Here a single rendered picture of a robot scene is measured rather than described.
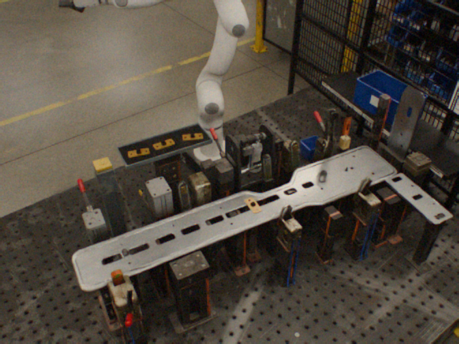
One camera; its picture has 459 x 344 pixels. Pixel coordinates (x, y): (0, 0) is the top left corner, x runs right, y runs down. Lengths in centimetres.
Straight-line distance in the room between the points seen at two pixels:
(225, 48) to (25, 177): 220
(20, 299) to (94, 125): 230
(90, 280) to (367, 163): 125
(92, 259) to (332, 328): 94
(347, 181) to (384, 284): 46
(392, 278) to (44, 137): 300
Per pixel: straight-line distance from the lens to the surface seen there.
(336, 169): 206
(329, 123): 205
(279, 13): 477
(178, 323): 188
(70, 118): 428
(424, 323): 202
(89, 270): 171
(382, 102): 222
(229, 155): 193
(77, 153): 385
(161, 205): 179
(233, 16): 190
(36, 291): 210
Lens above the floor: 232
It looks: 42 degrees down
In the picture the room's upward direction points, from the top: straight up
